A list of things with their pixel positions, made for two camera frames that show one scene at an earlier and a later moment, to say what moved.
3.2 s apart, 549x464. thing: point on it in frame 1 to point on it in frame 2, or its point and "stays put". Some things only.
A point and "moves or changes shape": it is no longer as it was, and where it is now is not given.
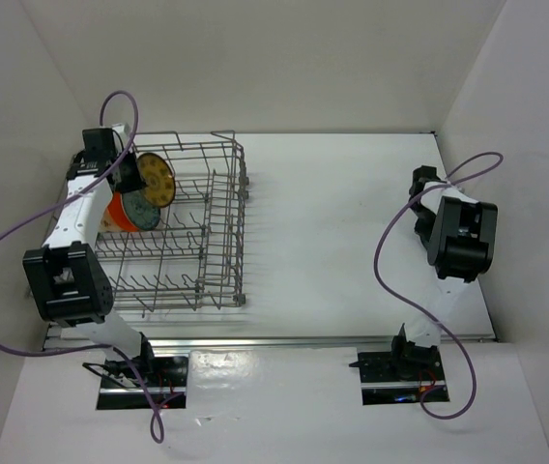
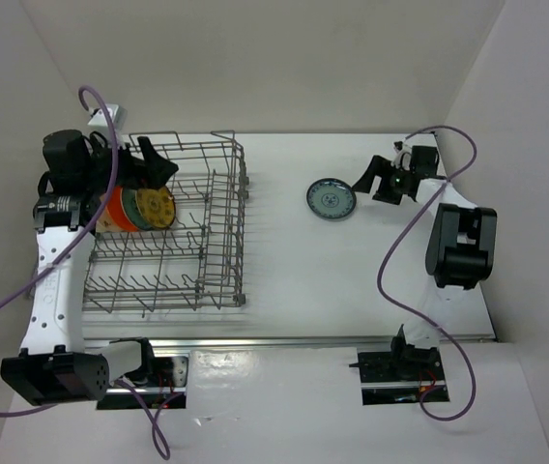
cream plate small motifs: (108, 223) stays put
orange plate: (118, 215) stays put
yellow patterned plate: (158, 176) moves or changes shape
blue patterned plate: (141, 213) stays put
